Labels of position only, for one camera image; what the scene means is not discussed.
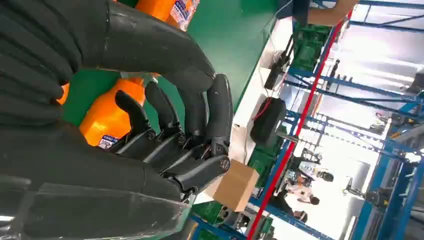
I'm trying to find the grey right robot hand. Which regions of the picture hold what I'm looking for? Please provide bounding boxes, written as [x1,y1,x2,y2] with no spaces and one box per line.
[0,0,235,240]

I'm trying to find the brown cardboard box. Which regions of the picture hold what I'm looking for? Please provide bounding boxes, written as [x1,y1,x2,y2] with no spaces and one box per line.
[212,159,260,213]

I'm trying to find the white table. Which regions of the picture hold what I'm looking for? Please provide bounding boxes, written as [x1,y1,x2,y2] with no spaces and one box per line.
[195,16,294,205]

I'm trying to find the green crate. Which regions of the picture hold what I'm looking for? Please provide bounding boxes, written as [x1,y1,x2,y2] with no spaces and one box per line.
[247,145,286,188]
[290,22,333,72]

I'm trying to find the black carrying case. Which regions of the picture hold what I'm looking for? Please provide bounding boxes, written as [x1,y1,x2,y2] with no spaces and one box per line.
[249,96,287,147]

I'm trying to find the green mat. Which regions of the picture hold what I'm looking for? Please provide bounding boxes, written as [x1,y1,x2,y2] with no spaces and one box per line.
[61,0,280,150]

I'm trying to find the person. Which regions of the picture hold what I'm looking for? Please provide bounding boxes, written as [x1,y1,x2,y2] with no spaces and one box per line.
[277,0,361,27]
[284,183,321,207]

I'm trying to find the red pole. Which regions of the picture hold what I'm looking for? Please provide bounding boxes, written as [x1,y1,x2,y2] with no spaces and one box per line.
[246,9,355,240]

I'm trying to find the black remote controller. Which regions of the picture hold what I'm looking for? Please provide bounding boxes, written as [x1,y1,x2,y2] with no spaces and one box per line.
[263,34,296,91]

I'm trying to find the blue metal rack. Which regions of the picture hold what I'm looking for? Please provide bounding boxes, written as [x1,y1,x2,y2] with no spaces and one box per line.
[190,0,424,240]

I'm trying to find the thin red cable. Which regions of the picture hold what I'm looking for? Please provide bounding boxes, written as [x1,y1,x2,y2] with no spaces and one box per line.
[251,77,289,122]

